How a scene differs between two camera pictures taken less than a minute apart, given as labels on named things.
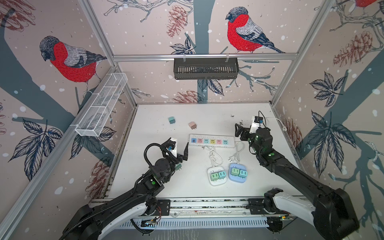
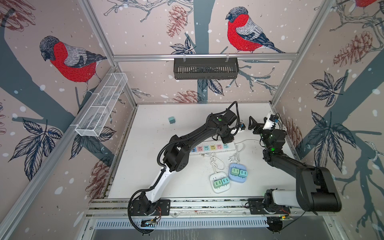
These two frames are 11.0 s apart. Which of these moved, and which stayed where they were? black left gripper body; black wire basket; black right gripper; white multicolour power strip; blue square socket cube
Moved: black left gripper body; white multicolour power strip; black right gripper
Stayed: black wire basket; blue square socket cube
